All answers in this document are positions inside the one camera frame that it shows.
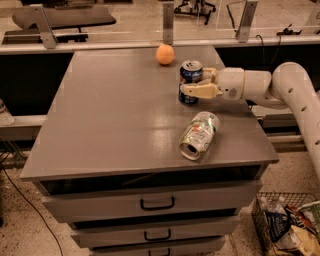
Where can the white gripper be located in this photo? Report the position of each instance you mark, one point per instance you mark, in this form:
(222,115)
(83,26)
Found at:
(229,83)

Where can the blue pepsi can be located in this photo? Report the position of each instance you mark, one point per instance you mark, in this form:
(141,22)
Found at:
(191,71)

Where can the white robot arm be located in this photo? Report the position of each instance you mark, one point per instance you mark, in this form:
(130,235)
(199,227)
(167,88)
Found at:
(289,86)

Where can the silver green soda can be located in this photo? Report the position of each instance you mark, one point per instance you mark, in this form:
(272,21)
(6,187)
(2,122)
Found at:
(197,137)

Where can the orange fruit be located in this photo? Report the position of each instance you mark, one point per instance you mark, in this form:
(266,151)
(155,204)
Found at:
(165,54)

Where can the grey drawer cabinet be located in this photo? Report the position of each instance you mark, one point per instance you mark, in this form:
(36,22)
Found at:
(111,138)

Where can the plastic water bottle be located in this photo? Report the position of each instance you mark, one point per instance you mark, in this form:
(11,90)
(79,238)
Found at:
(276,205)

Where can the red snack bag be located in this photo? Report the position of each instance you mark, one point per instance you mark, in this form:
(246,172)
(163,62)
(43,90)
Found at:
(298,219)

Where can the blue snack bag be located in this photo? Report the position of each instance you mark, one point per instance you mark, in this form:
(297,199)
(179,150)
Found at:
(278,225)

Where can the right metal bracket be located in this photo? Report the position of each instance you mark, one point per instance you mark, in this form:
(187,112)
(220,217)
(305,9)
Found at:
(242,34)

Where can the metal bracket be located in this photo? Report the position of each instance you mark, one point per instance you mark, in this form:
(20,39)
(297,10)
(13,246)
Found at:
(168,20)
(43,25)
(242,34)

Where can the middle metal bracket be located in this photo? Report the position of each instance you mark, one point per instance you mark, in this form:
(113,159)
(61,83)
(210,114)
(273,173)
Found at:
(168,20)

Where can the top drawer black handle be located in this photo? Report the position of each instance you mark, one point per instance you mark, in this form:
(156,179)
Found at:
(157,204)

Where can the drawer black handle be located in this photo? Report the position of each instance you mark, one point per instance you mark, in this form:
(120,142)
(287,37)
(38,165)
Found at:
(160,252)
(157,204)
(154,236)

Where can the middle drawer black handle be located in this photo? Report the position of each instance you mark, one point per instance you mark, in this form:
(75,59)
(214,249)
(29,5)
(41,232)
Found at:
(154,236)

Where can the wire basket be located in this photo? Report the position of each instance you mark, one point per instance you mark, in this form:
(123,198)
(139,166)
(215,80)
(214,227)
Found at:
(305,202)

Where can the left metal bracket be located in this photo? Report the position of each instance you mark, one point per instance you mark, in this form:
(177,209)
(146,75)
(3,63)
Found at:
(43,25)

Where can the bottom drawer black handle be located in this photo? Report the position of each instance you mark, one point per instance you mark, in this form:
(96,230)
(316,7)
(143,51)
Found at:
(160,252)

